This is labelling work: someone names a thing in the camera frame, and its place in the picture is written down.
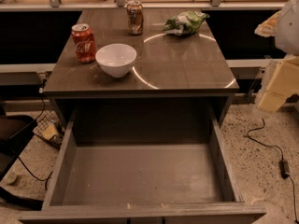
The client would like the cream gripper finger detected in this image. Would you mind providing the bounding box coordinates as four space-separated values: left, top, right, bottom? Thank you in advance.
254 11 281 37
258 56 299 113

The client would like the green jalapeno chip bag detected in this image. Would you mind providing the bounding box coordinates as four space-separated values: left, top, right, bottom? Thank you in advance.
163 11 209 36

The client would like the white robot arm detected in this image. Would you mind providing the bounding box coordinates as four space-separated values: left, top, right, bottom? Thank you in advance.
254 0 299 112

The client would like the white ceramic bowl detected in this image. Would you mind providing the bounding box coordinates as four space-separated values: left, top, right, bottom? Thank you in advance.
95 44 137 77

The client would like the gold soda can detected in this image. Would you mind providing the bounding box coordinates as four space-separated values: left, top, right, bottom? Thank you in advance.
126 0 143 35

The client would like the grey cabinet with table top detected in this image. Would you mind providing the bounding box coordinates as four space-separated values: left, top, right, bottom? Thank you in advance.
45 8 238 122

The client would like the red cola can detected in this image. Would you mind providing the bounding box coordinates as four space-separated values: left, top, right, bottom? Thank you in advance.
71 23 96 63

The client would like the open grey drawer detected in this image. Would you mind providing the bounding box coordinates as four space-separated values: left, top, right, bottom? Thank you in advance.
20 100 266 224

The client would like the black chair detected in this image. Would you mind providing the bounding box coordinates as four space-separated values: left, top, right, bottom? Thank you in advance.
0 107 43 211

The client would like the small green round object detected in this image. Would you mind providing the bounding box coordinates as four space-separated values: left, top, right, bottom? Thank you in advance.
6 173 18 185

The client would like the black power adapter with cable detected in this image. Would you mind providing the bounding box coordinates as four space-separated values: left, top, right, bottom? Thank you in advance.
246 119 299 224

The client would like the wire basket with items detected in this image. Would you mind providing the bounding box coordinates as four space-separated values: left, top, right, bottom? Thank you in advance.
34 110 65 150

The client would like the black cable on floor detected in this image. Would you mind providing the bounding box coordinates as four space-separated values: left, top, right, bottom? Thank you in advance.
17 77 54 191

